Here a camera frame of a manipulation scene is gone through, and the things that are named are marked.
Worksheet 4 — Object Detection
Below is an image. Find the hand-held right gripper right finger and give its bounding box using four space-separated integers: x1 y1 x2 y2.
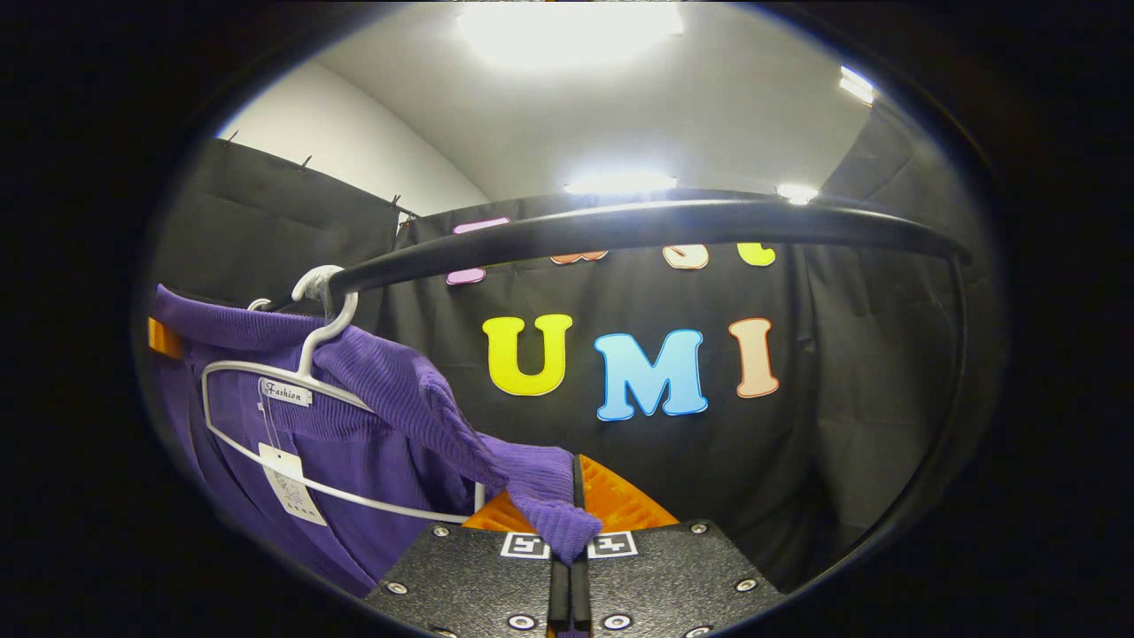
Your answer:
571 454 786 638

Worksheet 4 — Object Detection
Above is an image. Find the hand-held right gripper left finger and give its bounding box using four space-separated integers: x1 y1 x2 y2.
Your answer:
363 492 572 638

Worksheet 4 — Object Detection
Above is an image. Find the purple knit jacket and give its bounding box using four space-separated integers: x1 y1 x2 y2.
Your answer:
146 284 605 599

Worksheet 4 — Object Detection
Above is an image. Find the black metal clothes rack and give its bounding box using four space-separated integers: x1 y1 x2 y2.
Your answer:
266 197 975 577

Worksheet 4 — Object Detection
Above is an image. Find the black backdrop cloth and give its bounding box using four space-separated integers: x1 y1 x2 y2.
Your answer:
146 97 1006 595

